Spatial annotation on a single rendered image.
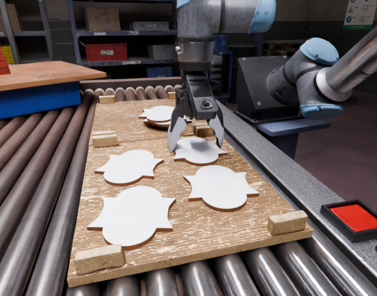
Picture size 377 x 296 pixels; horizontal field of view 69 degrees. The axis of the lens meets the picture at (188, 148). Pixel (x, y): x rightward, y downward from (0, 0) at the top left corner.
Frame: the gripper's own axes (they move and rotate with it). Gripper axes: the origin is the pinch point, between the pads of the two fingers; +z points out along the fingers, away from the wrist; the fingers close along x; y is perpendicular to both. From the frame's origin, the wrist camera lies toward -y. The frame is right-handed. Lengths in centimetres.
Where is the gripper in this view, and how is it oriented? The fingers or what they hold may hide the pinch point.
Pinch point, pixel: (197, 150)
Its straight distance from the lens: 65.7
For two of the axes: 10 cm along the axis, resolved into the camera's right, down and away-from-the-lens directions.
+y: -2.6, -3.8, 8.9
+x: -9.7, 1.0, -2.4
